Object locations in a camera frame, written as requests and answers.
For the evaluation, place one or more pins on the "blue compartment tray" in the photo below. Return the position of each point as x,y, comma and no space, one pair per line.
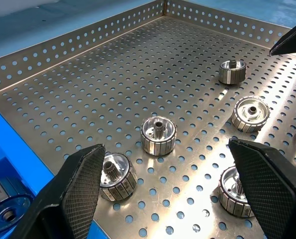
13,154

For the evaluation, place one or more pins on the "perforated metal tray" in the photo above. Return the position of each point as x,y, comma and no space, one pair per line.
113,87

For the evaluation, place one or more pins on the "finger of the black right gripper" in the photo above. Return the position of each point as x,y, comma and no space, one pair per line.
292,42

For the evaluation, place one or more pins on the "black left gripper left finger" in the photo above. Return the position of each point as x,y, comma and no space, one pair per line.
70,199

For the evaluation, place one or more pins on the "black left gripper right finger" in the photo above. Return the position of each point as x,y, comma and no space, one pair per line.
274,194

